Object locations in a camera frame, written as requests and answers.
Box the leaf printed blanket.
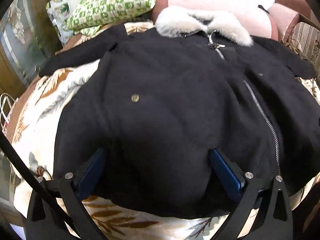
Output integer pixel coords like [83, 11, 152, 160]
[5, 21, 320, 240]

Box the patterned glass door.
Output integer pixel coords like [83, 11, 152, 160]
[0, 0, 63, 90]

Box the black coat with fur collar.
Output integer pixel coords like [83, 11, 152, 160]
[39, 6, 320, 219]

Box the black cable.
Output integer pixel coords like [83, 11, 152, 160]
[0, 131, 75, 230]

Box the green patterned pillow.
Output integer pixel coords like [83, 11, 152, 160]
[46, 0, 164, 37]

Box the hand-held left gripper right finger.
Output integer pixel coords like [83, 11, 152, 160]
[209, 149, 296, 240]

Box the white wire rack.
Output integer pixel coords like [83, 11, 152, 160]
[0, 92, 17, 133]

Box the striped fringed cushion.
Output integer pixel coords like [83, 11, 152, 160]
[282, 21, 320, 65]

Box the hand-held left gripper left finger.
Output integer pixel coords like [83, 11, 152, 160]
[26, 147, 108, 240]

